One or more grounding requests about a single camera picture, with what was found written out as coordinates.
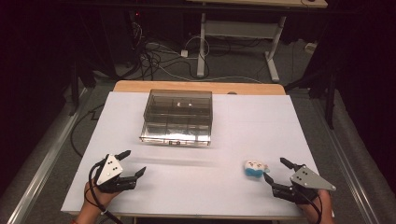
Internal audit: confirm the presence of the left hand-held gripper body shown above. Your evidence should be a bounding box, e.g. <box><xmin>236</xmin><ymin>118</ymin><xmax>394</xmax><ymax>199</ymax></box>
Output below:
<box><xmin>93</xmin><ymin>153</ymin><xmax>138</xmax><ymax>194</ymax></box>

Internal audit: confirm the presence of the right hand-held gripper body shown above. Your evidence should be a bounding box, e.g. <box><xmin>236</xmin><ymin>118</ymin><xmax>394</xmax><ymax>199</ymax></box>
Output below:
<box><xmin>271</xmin><ymin>164</ymin><xmax>337</xmax><ymax>205</ymax></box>

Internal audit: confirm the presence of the white and blue plush toy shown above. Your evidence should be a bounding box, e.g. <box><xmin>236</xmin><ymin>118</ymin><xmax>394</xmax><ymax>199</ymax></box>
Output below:
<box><xmin>243</xmin><ymin>160</ymin><xmax>271</xmax><ymax>179</ymax></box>

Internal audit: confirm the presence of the person's right hand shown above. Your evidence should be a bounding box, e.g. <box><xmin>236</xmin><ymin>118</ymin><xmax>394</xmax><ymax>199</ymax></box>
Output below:
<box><xmin>298</xmin><ymin>189</ymin><xmax>334</xmax><ymax>223</ymax></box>

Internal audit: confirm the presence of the person's left hand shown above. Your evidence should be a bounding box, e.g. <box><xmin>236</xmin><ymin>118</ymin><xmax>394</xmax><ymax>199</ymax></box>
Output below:
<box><xmin>82</xmin><ymin>181</ymin><xmax>121</xmax><ymax>216</ymax></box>

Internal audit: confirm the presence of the white table cover sheet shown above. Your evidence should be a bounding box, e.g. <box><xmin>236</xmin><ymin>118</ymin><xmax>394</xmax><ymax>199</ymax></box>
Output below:
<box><xmin>61</xmin><ymin>91</ymin><xmax>320</xmax><ymax>217</ymax></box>

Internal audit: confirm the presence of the clear plastic drawer box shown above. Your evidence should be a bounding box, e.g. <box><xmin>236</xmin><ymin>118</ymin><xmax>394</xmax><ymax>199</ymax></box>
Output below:
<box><xmin>138</xmin><ymin>89</ymin><xmax>214</xmax><ymax>147</ymax></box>

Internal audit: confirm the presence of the black stand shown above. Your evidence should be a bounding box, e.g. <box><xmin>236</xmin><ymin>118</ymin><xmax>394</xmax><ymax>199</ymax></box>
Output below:
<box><xmin>68</xmin><ymin>59</ymin><xmax>97</xmax><ymax>117</ymax></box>
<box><xmin>284</xmin><ymin>68</ymin><xmax>339</xmax><ymax>131</ymax></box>

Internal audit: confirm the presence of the white-framed desk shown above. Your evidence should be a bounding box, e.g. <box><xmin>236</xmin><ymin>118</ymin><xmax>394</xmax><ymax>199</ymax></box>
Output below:
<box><xmin>186</xmin><ymin>0</ymin><xmax>330</xmax><ymax>83</ymax></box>

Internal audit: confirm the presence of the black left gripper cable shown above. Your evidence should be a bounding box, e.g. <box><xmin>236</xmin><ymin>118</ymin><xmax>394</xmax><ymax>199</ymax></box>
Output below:
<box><xmin>88</xmin><ymin>158</ymin><xmax>124</xmax><ymax>224</ymax></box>

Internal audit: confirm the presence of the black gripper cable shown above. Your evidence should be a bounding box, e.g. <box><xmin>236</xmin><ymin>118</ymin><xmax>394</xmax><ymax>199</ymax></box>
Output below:
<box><xmin>292</xmin><ymin>186</ymin><xmax>323</xmax><ymax>224</ymax></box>
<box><xmin>88</xmin><ymin>158</ymin><xmax>124</xmax><ymax>224</ymax></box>

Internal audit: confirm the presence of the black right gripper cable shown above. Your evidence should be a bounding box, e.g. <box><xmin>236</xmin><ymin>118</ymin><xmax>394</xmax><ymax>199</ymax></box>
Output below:
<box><xmin>292</xmin><ymin>186</ymin><xmax>323</xmax><ymax>224</ymax></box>

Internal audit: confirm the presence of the metal floor rail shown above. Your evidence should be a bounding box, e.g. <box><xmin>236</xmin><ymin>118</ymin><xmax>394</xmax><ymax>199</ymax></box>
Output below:
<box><xmin>311</xmin><ymin>96</ymin><xmax>382</xmax><ymax>224</ymax></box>
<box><xmin>6</xmin><ymin>87</ymin><xmax>90</xmax><ymax>224</ymax></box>

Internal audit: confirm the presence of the black floor cable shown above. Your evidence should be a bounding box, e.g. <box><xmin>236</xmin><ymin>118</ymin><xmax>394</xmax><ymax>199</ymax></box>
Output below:
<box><xmin>69</xmin><ymin>104</ymin><xmax>106</xmax><ymax>158</ymax></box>

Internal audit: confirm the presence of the tangle of black floor cables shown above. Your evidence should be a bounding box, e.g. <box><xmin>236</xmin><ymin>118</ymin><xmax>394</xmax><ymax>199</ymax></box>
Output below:
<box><xmin>130</xmin><ymin>21</ymin><xmax>213</xmax><ymax>82</ymax></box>

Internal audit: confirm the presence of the white floor cable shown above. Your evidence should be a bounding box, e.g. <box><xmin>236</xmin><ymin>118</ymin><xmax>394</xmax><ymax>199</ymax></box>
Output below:
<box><xmin>153</xmin><ymin>63</ymin><xmax>263</xmax><ymax>84</ymax></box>

